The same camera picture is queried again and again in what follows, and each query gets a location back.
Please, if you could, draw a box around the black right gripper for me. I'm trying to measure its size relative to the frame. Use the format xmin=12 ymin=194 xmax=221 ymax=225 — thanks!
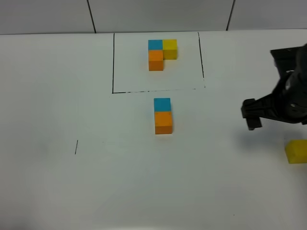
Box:
xmin=241 ymin=45 xmax=307 ymax=130

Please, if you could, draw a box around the yellow template cube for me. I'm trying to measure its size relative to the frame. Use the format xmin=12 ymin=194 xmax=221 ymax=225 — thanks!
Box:
xmin=163 ymin=39 xmax=177 ymax=60

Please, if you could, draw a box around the orange template cube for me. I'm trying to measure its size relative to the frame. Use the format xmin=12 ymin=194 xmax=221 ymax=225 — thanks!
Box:
xmin=148 ymin=50 xmax=164 ymax=71

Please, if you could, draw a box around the blue template cube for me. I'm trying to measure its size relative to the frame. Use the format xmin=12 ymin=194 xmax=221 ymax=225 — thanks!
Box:
xmin=148 ymin=39 xmax=163 ymax=50

